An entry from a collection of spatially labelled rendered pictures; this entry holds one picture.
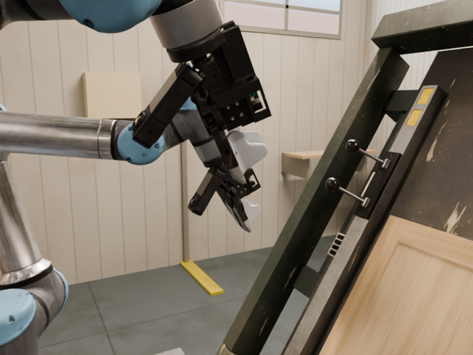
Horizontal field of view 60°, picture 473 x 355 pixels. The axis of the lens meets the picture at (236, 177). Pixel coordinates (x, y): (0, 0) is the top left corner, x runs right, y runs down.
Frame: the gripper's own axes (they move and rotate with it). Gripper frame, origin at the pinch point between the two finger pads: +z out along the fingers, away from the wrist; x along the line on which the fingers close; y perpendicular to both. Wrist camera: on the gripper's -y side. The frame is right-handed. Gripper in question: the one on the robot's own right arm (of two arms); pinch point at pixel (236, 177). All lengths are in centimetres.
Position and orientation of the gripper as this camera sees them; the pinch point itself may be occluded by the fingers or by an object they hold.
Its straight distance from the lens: 58.3
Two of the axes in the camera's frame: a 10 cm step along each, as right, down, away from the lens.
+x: -2.0, -5.2, 8.3
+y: 9.2, -3.9, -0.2
